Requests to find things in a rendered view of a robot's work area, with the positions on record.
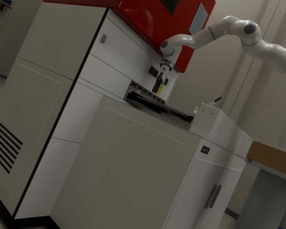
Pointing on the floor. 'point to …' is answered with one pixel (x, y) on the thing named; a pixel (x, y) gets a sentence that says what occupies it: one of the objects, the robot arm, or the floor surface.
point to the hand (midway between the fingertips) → (155, 89)
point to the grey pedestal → (266, 199)
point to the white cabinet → (144, 176)
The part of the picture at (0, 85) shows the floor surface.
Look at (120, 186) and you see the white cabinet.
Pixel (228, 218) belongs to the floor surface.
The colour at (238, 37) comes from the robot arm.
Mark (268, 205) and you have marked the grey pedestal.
